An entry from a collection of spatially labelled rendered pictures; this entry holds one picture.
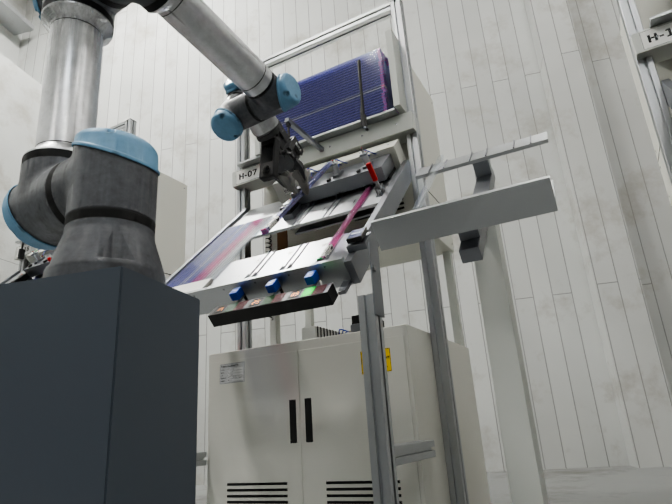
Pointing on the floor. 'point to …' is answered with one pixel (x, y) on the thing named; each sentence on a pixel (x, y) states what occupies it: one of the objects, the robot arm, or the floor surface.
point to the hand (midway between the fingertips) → (301, 193)
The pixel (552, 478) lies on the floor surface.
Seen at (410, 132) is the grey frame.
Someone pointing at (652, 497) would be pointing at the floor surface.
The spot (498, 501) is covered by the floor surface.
